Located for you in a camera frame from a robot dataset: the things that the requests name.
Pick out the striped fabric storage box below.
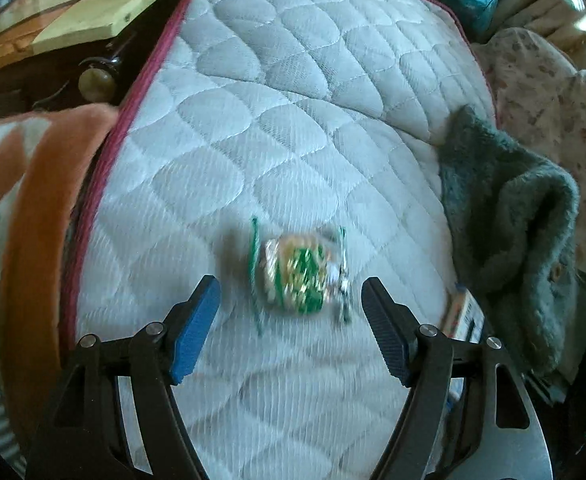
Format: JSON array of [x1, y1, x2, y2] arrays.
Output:
[[0, 105, 119, 441]]

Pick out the round brass knob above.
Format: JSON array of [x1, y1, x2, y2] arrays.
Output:
[[78, 67, 116, 102]]

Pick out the green clear snack packet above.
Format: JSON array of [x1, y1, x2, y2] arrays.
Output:
[[248, 216, 356, 336]]

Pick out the dark green fleece blanket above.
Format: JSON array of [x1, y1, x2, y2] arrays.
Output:
[[438, 105, 581, 376]]

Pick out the beige folded blanket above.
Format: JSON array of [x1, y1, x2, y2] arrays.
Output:
[[493, 0, 586, 51]]

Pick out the floral pillow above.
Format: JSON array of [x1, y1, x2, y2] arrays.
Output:
[[473, 27, 586, 281]]

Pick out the orange snack box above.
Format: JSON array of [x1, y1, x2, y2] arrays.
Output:
[[440, 282, 486, 343]]

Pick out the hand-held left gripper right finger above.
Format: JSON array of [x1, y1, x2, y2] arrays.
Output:
[[361, 276, 554, 480]]

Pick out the white quilted mattress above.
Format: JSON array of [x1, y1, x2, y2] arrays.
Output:
[[58, 0, 498, 480]]

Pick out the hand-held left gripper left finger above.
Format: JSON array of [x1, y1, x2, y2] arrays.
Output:
[[24, 275, 222, 480]]

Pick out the wooden desk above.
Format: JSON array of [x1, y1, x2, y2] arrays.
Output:
[[0, 0, 219, 81]]

